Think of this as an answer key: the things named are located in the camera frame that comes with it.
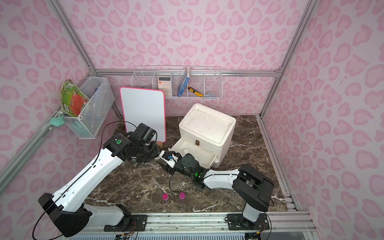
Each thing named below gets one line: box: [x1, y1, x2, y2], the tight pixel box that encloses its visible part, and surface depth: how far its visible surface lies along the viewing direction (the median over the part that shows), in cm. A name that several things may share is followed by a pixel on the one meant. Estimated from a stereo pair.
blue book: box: [177, 66, 190, 97], surface depth 90 cm
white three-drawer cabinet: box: [168, 103, 237, 164], surface depth 85 cm
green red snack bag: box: [60, 79, 90, 117], surface depth 74 cm
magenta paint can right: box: [178, 192, 186, 200], surface depth 82 cm
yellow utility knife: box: [188, 86, 204, 97], surface depth 100 cm
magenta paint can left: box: [161, 192, 169, 201], surface depth 82 cm
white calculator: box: [158, 76, 172, 96], surface depth 97 cm
